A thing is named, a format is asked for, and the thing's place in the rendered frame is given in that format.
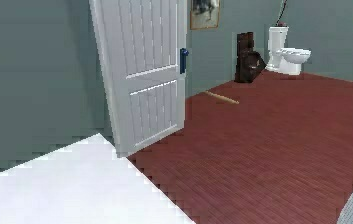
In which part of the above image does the white panelled room door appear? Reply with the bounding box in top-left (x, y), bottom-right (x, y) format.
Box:
top-left (88, 0), bottom-right (189, 158)

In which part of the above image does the tan wooden stick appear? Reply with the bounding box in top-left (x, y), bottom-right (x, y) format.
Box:
top-left (205, 90), bottom-right (241, 105)

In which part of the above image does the white toilet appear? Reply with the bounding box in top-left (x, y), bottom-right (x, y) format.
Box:
top-left (265, 25), bottom-right (312, 77)

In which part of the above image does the black plunger with red cup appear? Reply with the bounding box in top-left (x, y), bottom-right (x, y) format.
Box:
top-left (275, 0), bottom-right (289, 28)

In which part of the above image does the dark blue door handle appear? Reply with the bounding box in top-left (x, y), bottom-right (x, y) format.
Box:
top-left (179, 47), bottom-right (190, 75)

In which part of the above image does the wood framed wall picture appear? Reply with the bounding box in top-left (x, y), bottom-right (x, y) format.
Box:
top-left (189, 0), bottom-right (221, 31)

